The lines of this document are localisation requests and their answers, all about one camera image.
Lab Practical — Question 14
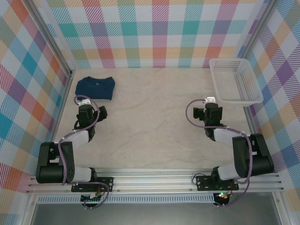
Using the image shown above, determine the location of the navy blue t-shirt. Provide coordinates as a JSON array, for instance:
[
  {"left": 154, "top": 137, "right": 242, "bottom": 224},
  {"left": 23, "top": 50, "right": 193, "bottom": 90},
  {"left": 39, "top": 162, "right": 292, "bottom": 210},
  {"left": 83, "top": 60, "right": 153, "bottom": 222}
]
[{"left": 75, "top": 76, "right": 117, "bottom": 102}]

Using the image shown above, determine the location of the white plastic mesh basket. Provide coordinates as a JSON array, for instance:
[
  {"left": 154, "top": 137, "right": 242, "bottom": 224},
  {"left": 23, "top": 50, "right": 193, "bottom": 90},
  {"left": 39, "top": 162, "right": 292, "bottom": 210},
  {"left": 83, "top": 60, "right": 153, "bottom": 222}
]
[{"left": 208, "top": 57, "right": 263, "bottom": 107}]

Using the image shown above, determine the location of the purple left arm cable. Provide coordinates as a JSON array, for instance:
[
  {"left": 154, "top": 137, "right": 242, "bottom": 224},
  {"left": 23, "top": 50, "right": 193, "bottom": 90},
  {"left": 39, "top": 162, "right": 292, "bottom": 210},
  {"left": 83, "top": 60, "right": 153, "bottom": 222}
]
[{"left": 60, "top": 95, "right": 111, "bottom": 210}]

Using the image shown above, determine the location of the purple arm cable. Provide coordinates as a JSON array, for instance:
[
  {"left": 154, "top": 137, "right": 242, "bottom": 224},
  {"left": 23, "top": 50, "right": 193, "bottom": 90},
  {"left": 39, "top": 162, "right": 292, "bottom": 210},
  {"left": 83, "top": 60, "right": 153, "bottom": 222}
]
[
  {"left": 186, "top": 98, "right": 254, "bottom": 208},
  {"left": 60, "top": 95, "right": 111, "bottom": 210}
]

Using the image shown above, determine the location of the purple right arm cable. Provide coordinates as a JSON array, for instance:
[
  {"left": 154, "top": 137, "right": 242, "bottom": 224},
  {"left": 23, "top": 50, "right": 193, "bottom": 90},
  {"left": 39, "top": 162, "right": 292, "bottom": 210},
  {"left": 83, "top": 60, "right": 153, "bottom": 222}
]
[{"left": 186, "top": 98, "right": 254, "bottom": 208}]

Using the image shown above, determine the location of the aluminium upright post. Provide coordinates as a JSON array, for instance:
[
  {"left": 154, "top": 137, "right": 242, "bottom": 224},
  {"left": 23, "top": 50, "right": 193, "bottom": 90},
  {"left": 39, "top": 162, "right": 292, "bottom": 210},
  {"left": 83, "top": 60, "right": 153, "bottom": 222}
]
[
  {"left": 27, "top": 0, "right": 77, "bottom": 78},
  {"left": 236, "top": 0, "right": 278, "bottom": 59}
]

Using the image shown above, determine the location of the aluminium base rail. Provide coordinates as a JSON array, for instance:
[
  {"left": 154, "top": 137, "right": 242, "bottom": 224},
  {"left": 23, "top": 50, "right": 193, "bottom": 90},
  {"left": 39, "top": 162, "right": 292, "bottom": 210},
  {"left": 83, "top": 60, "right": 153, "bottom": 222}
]
[{"left": 25, "top": 166, "right": 285, "bottom": 195}]

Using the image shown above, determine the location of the white slotted cable duct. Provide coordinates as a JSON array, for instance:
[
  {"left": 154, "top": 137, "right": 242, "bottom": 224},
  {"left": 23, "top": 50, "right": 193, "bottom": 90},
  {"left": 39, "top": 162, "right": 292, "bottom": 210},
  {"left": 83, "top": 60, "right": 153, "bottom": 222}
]
[{"left": 37, "top": 193, "right": 215, "bottom": 204}]

